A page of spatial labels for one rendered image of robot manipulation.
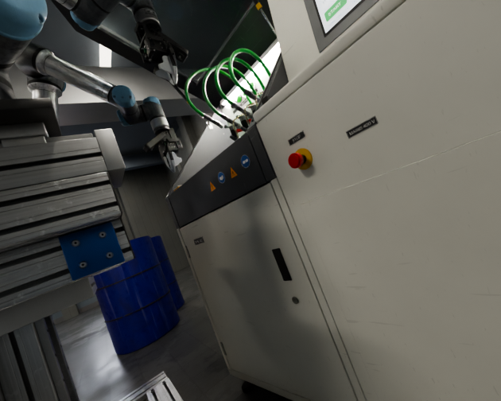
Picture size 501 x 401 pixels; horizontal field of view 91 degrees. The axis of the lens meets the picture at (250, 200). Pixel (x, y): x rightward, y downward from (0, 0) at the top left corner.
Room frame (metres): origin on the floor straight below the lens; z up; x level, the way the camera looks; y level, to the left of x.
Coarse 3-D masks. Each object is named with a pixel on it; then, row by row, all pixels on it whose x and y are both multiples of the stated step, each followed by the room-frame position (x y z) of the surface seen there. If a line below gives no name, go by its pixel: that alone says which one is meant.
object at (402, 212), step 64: (448, 0) 0.35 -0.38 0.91; (384, 64) 0.42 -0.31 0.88; (448, 64) 0.37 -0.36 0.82; (320, 128) 0.54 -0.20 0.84; (384, 128) 0.45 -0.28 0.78; (448, 128) 0.39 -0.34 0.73; (320, 192) 0.58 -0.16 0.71; (384, 192) 0.48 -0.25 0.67; (448, 192) 0.42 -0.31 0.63; (320, 256) 0.63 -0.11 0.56; (384, 256) 0.52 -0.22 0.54; (448, 256) 0.44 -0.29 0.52; (384, 320) 0.56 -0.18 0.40; (448, 320) 0.47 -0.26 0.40; (384, 384) 0.61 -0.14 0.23; (448, 384) 0.51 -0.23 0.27
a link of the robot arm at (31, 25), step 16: (0, 0) 0.34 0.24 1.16; (16, 0) 0.36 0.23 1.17; (32, 0) 0.38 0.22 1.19; (0, 16) 0.35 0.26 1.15; (16, 16) 0.36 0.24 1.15; (32, 16) 0.38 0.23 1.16; (0, 32) 0.37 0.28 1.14; (16, 32) 0.38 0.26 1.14; (32, 32) 0.40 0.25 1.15; (0, 48) 0.40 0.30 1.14; (16, 48) 0.41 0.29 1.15
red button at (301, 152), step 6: (300, 150) 0.59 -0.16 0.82; (306, 150) 0.57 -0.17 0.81; (294, 156) 0.56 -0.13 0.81; (300, 156) 0.55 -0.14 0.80; (306, 156) 0.58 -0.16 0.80; (294, 162) 0.56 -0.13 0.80; (300, 162) 0.56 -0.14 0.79; (306, 162) 0.58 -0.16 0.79; (294, 168) 0.57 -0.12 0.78; (300, 168) 0.60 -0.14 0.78; (306, 168) 0.59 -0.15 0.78
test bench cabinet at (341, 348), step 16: (288, 208) 0.67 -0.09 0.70; (288, 224) 0.68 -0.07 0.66; (304, 256) 0.67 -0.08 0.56; (192, 272) 1.18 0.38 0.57; (320, 288) 0.67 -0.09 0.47; (320, 304) 0.68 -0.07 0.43; (336, 336) 0.67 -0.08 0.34; (352, 368) 0.67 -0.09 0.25; (256, 384) 1.03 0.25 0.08; (272, 384) 0.96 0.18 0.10; (352, 384) 0.68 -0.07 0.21; (304, 400) 0.84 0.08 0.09
